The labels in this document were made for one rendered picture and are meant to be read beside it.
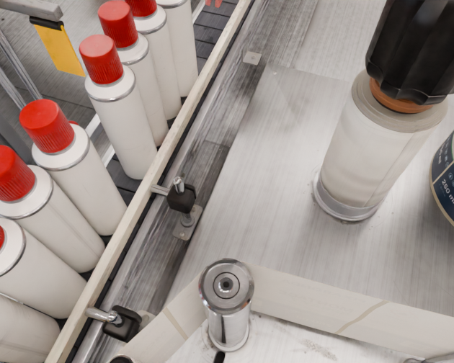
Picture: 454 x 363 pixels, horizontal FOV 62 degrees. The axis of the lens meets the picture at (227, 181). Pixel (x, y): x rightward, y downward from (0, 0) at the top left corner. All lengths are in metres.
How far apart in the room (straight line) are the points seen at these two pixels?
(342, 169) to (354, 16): 0.49
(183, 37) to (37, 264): 0.33
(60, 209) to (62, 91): 0.40
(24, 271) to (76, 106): 0.41
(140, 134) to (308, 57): 0.40
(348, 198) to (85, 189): 0.29
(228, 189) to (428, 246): 0.26
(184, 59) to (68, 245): 0.29
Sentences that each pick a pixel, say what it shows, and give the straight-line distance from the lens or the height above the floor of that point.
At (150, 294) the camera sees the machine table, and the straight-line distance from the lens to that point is 0.51.
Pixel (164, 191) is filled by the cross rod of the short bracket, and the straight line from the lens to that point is 0.47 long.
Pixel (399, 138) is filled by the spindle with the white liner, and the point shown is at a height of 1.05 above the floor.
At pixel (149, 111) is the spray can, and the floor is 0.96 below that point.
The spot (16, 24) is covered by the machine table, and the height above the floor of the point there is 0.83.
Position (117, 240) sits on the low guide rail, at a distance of 0.45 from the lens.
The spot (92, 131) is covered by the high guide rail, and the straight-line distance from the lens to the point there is 0.48.
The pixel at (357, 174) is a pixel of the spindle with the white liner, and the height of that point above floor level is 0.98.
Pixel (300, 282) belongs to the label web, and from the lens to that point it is 0.28.
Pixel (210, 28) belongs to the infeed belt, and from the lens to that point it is 0.72.
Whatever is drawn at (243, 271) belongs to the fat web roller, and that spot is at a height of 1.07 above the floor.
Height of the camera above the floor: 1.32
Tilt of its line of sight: 60 degrees down
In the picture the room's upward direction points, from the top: 1 degrees counter-clockwise
